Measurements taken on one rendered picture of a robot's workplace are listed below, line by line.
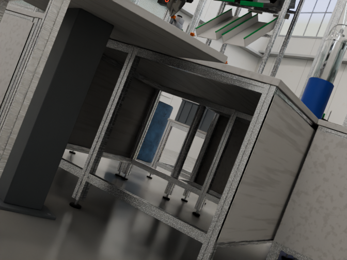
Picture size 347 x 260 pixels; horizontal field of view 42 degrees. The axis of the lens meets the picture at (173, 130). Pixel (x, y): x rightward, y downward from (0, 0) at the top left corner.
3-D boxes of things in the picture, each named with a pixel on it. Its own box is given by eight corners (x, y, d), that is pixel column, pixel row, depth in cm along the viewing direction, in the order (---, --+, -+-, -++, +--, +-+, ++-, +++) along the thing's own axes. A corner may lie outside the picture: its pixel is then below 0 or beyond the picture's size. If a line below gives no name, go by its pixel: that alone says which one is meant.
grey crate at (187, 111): (227, 140, 410) (236, 116, 410) (172, 119, 442) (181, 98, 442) (243, 147, 446) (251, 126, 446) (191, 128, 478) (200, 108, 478)
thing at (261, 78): (278, 86, 176) (280, 79, 176) (34, 16, 253) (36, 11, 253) (337, 144, 296) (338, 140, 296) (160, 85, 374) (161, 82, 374)
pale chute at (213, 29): (217, 40, 210) (216, 31, 208) (196, 36, 219) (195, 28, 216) (252, 19, 225) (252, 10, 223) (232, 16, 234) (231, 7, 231)
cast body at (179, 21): (175, 26, 233) (180, 14, 233) (168, 25, 235) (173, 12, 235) (183, 32, 240) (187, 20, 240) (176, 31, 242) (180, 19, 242)
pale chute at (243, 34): (245, 47, 202) (244, 38, 200) (222, 43, 211) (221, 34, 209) (280, 25, 217) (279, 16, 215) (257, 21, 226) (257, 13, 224)
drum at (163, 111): (135, 153, 652) (155, 100, 652) (159, 166, 614) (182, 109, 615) (106, 145, 612) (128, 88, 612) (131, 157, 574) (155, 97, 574)
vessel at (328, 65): (330, 81, 265) (354, 21, 265) (308, 75, 272) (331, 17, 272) (334, 87, 277) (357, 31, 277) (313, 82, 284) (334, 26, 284)
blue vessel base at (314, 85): (315, 124, 263) (331, 81, 263) (290, 116, 271) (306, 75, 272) (320, 129, 277) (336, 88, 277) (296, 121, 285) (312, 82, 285)
